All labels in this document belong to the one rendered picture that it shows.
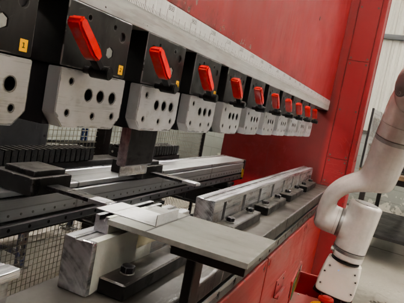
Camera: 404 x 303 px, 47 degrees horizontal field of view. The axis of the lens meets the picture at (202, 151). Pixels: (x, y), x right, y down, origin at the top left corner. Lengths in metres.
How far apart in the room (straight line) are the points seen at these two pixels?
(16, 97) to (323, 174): 2.53
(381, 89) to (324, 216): 6.96
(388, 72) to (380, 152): 7.05
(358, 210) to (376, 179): 0.11
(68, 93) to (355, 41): 2.49
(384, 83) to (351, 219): 6.99
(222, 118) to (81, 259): 0.52
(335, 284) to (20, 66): 1.00
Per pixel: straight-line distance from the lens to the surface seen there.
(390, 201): 8.15
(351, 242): 1.27
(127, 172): 0.88
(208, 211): 1.30
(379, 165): 1.18
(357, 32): 3.00
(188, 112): 0.96
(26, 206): 1.06
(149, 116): 0.82
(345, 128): 2.94
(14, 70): 0.56
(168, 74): 0.78
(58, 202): 1.14
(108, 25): 0.69
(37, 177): 0.99
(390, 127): 1.16
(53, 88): 0.62
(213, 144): 9.00
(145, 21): 0.78
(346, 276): 1.31
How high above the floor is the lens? 1.23
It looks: 6 degrees down
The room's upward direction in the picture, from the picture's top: 11 degrees clockwise
